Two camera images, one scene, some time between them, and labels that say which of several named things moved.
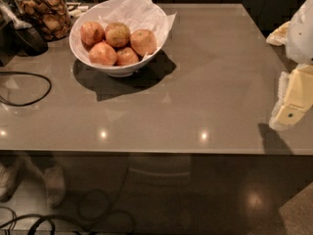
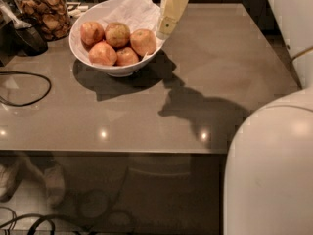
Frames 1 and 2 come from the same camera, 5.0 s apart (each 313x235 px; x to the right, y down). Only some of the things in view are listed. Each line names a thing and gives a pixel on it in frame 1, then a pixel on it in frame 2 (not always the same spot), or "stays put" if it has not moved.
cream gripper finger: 294,97 to 173,4
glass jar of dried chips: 43,7 stays put
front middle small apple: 126,57 stays put
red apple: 143,41 stays put
